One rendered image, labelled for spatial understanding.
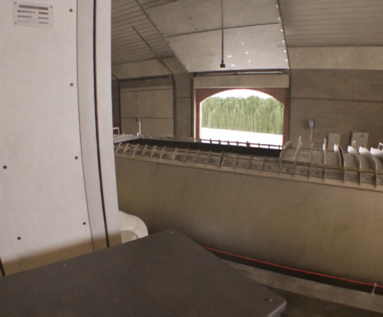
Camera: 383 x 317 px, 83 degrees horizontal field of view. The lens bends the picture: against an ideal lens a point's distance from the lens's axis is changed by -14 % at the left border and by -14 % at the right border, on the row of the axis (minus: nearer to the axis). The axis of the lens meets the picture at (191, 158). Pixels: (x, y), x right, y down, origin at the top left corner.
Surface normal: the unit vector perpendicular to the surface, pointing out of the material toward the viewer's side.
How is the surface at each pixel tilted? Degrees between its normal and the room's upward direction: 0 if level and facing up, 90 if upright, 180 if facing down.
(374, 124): 90
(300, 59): 90
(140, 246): 0
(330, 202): 45
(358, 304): 0
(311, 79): 90
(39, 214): 90
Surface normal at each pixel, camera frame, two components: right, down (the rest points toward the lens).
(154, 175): -0.34, -0.56
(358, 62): -0.48, 0.18
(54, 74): 0.60, 0.17
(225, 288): 0.00, -0.98
